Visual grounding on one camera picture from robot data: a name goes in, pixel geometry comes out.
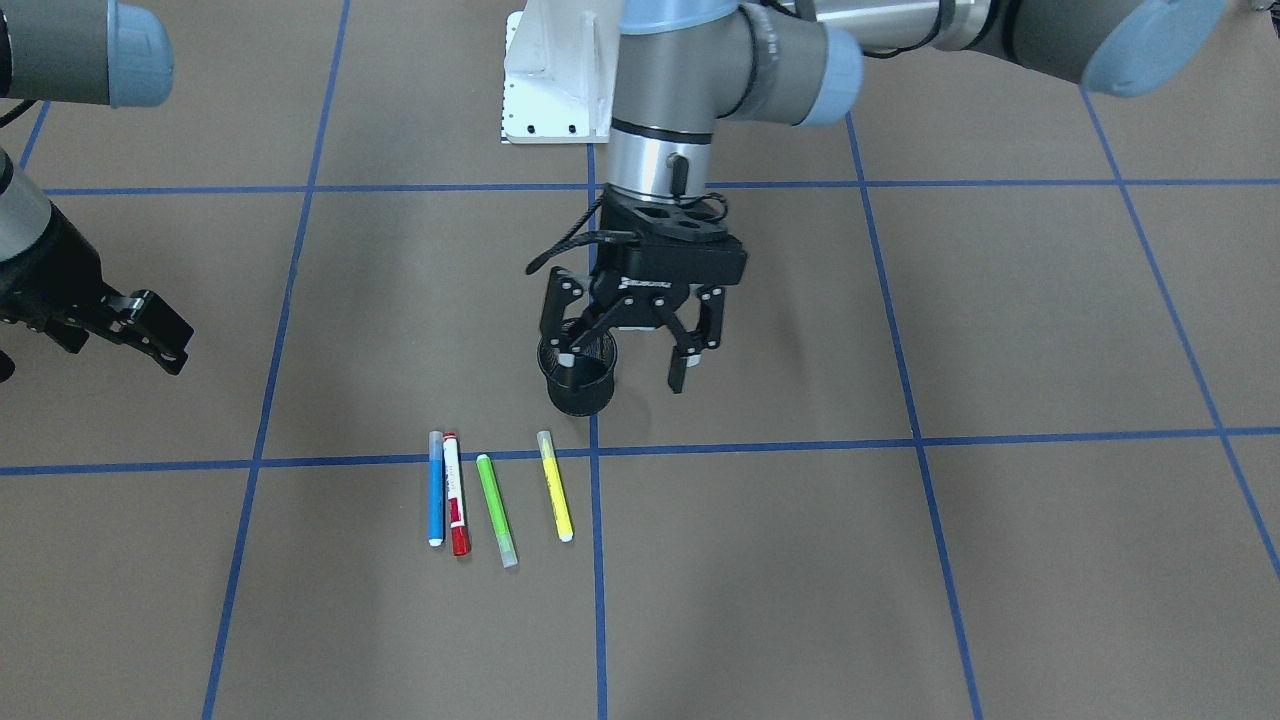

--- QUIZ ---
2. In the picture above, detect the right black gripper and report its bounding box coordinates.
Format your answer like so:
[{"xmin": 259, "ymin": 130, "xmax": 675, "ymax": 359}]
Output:
[{"xmin": 1, "ymin": 208, "xmax": 195, "ymax": 375}]

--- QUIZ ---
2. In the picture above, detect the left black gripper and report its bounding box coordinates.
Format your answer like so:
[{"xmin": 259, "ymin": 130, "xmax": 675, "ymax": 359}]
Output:
[{"xmin": 538, "ymin": 266, "xmax": 726, "ymax": 395}]

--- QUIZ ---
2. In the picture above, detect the yellow highlighter pen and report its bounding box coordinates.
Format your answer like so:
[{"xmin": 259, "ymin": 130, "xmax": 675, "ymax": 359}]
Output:
[{"xmin": 536, "ymin": 430, "xmax": 575, "ymax": 543}]

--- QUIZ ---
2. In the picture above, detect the blue highlighter pen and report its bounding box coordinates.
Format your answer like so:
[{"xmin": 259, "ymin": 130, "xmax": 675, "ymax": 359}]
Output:
[{"xmin": 428, "ymin": 430, "xmax": 445, "ymax": 548}]

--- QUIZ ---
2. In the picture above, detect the green highlighter pen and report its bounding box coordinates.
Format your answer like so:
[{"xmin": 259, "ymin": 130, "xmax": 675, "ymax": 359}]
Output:
[{"xmin": 475, "ymin": 454, "xmax": 518, "ymax": 569}]

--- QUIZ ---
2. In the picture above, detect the red whiteboard marker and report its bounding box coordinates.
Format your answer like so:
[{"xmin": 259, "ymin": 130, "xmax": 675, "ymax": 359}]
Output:
[{"xmin": 442, "ymin": 432, "xmax": 470, "ymax": 559}]

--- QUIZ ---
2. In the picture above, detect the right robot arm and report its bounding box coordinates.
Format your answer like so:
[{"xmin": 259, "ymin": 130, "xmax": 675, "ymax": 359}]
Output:
[{"xmin": 1, "ymin": 1, "xmax": 195, "ymax": 375}]

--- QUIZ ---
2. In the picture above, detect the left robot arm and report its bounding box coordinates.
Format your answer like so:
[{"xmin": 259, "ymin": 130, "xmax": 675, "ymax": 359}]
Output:
[{"xmin": 526, "ymin": 1, "xmax": 1226, "ymax": 416}]

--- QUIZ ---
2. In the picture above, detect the black mesh pen cup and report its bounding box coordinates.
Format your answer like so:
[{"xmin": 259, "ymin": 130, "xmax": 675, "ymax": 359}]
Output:
[{"xmin": 538, "ymin": 332, "xmax": 618, "ymax": 416}]

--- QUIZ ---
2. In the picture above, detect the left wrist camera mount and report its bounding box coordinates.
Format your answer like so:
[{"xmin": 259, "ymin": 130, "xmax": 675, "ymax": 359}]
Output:
[{"xmin": 591, "ymin": 184, "xmax": 748, "ymax": 287}]

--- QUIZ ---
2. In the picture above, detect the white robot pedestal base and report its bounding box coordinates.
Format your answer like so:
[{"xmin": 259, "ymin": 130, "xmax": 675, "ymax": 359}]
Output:
[{"xmin": 500, "ymin": 1, "xmax": 623, "ymax": 145}]

